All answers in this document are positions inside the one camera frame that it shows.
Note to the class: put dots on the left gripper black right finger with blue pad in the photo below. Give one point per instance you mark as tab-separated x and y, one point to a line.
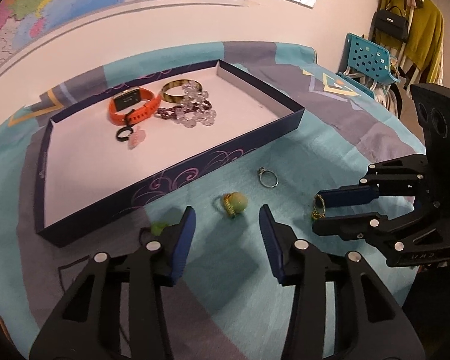
370	324

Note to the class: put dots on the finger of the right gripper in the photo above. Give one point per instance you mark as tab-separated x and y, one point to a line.
348	227
352	195

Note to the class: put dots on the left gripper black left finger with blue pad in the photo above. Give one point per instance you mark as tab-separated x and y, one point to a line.
85	323

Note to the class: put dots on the orange smart watch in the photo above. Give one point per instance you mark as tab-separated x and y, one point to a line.
132	106

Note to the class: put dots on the teal perforated plastic chair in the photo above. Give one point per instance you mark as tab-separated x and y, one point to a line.
368	65

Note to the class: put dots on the teal grey patterned bedsheet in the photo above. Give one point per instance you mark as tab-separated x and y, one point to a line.
227	305

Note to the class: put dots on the navy shallow box tray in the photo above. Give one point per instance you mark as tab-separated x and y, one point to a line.
87	176

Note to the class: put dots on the black handbag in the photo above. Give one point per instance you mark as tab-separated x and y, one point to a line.
392	24

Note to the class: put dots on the mustard yellow hanging garment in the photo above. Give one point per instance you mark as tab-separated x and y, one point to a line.
424	47

